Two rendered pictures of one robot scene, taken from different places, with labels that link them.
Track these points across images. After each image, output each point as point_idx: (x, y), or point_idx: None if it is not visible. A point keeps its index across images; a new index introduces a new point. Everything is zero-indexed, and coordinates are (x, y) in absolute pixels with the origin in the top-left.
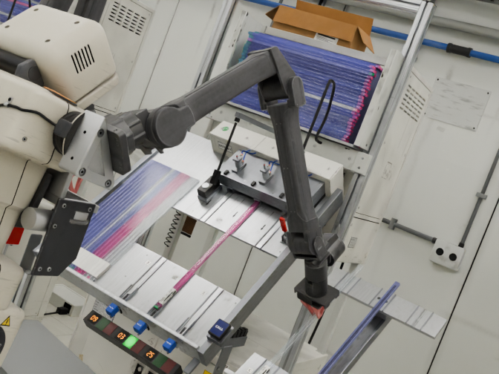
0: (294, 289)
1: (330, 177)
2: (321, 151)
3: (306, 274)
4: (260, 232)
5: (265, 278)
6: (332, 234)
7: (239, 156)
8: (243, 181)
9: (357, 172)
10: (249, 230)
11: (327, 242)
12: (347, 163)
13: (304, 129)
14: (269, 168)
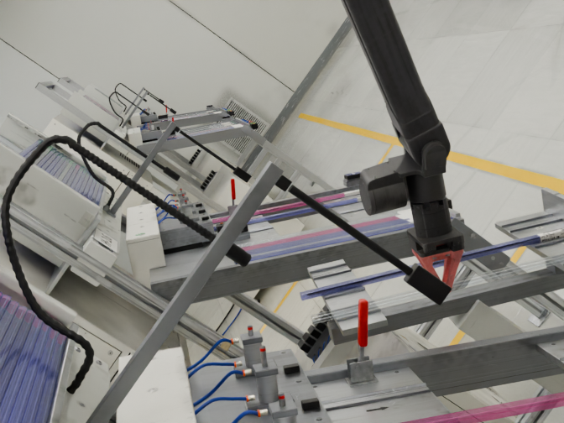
0: (462, 234)
1: (175, 347)
2: (91, 398)
3: (444, 185)
4: (394, 404)
5: (469, 342)
6: (368, 168)
7: (272, 407)
8: (321, 420)
9: (108, 370)
10: (409, 414)
11: (389, 159)
12: (99, 372)
13: (66, 374)
14: (254, 364)
